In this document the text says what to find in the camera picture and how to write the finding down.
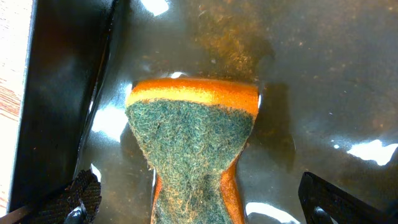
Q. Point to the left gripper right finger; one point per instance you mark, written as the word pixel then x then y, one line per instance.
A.
pixel 323 202

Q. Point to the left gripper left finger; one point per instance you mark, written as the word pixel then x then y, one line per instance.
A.
pixel 78 202

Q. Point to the orange green scrub sponge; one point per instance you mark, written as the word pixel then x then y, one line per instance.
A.
pixel 191 132

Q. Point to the black water tray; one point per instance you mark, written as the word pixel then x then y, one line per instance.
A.
pixel 326 72

